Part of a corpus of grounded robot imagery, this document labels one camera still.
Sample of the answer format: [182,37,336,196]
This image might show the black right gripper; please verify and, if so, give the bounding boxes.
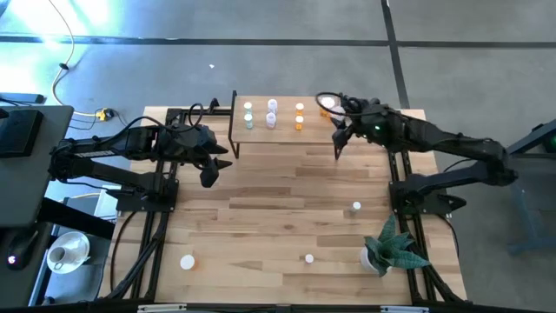
[331,96,394,162]

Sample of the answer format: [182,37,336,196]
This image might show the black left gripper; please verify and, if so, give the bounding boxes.
[190,128,235,189]

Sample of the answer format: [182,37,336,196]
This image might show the white power box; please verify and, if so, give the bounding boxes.
[93,184,125,223]

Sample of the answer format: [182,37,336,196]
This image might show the green plant in white pot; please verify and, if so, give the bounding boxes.
[359,213,432,278]

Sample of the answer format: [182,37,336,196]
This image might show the black desk beam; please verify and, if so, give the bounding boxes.
[38,197,116,240]

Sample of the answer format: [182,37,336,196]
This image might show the silver table clamp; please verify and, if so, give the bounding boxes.
[380,305,430,313]
[136,303,188,313]

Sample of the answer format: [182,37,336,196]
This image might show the white cup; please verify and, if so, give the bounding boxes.
[46,245,73,266]

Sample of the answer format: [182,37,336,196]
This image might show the blue-grey metal cart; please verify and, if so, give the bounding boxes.
[501,117,556,256]

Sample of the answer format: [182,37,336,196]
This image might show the dark grey side desk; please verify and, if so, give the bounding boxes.
[0,103,75,230]

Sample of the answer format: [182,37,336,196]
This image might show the black flat desk device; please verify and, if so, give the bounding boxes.
[0,108,44,158]

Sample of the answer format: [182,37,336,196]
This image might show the black slim desk device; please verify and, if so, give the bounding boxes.
[0,92,47,105]

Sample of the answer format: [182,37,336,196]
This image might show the black computer mouse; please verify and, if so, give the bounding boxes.
[4,230,40,271]

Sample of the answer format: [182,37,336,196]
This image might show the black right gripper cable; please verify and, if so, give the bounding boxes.
[314,91,374,118]

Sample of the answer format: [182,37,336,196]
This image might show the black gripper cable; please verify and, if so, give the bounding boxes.
[314,91,374,118]
[186,102,205,131]

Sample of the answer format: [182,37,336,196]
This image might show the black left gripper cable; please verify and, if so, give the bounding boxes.
[186,102,205,131]

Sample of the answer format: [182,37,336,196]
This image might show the black metal rig frame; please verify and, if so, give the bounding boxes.
[98,97,469,305]

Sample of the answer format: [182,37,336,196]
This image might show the wooden shelf with black frame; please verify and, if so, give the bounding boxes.
[228,90,348,161]

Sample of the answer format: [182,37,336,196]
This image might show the cream floor cable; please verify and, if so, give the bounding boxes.
[46,0,108,118]

